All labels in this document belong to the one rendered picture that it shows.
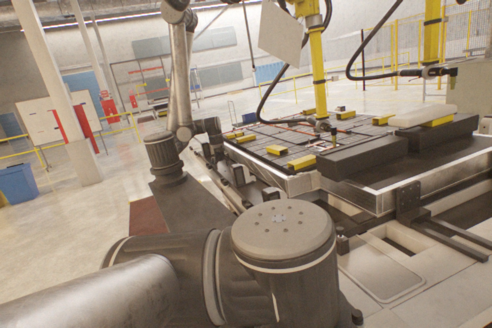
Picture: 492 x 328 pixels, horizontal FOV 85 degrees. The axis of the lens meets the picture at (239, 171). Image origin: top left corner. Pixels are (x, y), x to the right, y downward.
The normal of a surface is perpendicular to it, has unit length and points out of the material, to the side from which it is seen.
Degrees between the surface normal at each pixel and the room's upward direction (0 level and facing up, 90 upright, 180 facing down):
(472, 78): 90
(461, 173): 90
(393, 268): 0
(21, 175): 94
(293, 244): 6
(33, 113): 90
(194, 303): 76
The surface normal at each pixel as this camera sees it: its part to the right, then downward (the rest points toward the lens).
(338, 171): 0.34, 0.25
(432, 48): 0.10, 0.32
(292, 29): 0.70, 0.11
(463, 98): -0.92, 0.29
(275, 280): -0.29, 0.37
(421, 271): -0.18, -0.92
